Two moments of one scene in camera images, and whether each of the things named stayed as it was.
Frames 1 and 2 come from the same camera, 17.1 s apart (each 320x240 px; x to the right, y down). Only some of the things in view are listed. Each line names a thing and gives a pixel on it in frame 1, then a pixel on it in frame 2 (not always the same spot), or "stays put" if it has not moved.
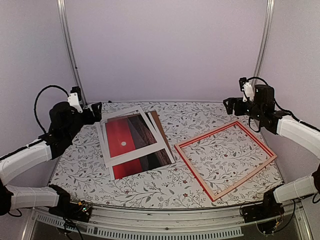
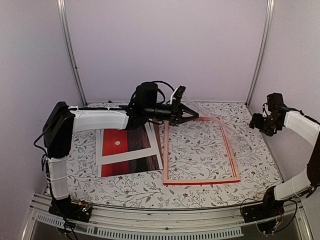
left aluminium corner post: (61, 5) stays put
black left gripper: (97, 113) → (176, 115)
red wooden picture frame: (179, 146) → (168, 182)
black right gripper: (232, 100) → (255, 123)
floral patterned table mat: (221, 162) stays put
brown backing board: (156, 114) → (157, 131)
